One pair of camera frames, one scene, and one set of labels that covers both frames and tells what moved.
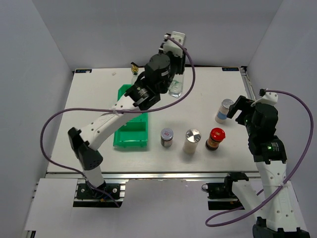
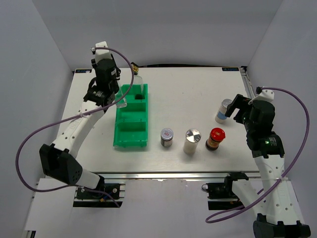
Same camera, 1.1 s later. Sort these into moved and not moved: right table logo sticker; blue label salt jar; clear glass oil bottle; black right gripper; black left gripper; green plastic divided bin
Moved: black left gripper; clear glass oil bottle
Not moved: black right gripper; blue label salt jar; right table logo sticker; green plastic divided bin
